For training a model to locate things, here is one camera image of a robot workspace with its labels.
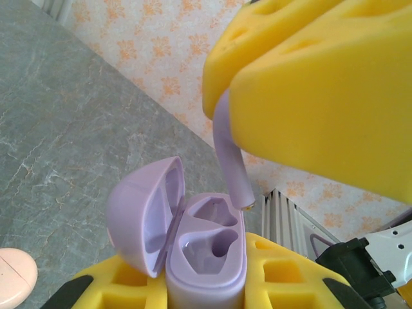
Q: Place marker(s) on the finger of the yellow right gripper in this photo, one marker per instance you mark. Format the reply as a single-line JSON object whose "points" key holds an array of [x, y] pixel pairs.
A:
{"points": [[225, 64], [322, 112]]}

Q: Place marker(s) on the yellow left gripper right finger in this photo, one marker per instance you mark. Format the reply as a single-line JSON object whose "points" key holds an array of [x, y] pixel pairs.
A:
{"points": [[309, 289]]}

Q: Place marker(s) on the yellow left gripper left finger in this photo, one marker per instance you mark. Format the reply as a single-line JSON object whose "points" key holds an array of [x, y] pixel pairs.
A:
{"points": [[96, 289]]}

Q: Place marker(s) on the purple earbud charging case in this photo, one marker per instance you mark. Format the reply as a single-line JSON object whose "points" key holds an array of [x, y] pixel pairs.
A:
{"points": [[128, 225]]}

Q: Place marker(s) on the pink earbud charging case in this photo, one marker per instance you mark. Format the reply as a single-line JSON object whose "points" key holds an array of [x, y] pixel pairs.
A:
{"points": [[16, 277]]}

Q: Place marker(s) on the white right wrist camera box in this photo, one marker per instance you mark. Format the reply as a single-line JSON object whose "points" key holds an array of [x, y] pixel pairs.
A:
{"points": [[347, 264]]}

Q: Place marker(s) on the aluminium frame post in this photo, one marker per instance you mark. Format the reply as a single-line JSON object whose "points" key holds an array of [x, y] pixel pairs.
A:
{"points": [[59, 8], [283, 219]]}

